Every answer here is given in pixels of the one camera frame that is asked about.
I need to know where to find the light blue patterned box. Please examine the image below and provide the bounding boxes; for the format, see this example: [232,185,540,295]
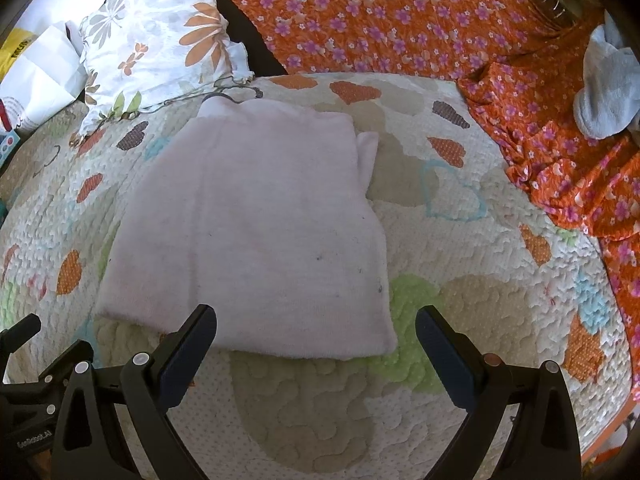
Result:
[0,129,22,167]

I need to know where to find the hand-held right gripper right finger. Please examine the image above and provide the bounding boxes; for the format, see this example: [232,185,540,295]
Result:
[415,305,584,480]

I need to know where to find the white floral pillow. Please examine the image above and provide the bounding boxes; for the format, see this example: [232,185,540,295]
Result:
[77,0,256,136]

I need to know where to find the orange floral bed sheet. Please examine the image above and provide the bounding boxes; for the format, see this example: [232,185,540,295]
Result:
[220,0,640,411]

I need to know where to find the light grey crumpled garment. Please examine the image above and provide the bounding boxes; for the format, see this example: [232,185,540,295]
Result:
[572,10,640,138]

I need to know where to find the white paper bag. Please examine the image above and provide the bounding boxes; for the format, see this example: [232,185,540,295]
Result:
[0,20,89,136]

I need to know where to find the quilted heart print bedspread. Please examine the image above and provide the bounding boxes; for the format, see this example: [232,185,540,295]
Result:
[0,72,633,480]

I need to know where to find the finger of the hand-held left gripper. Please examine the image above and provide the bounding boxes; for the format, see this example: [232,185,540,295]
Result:
[0,313,42,347]
[0,340,96,401]

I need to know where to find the yellow printed bag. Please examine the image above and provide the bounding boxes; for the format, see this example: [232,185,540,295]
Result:
[0,27,37,83]

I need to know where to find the pale pink small garment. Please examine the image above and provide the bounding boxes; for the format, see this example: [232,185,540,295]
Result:
[94,96,399,361]

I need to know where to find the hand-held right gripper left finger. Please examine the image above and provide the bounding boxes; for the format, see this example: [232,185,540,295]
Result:
[50,304,218,480]

